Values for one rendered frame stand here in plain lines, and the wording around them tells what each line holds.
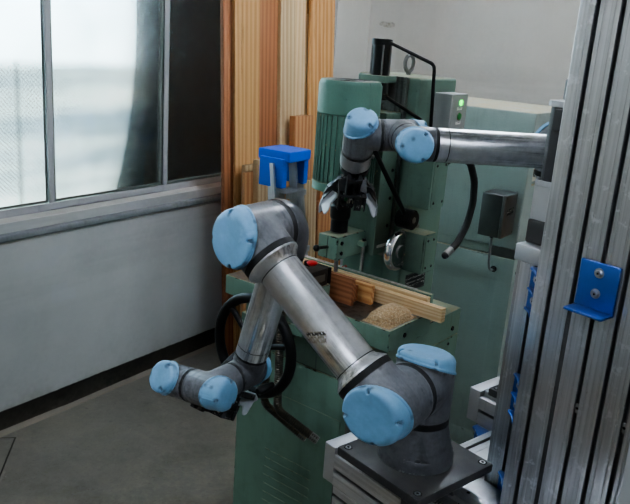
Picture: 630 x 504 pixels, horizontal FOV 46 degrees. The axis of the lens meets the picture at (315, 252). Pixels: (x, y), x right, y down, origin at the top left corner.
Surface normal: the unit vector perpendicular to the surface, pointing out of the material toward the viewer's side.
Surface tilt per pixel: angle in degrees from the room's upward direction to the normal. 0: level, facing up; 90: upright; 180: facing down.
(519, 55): 90
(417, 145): 90
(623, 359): 90
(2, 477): 1
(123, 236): 90
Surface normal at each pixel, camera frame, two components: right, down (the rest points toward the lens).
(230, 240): -0.66, 0.08
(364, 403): -0.50, 0.29
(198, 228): 0.81, 0.22
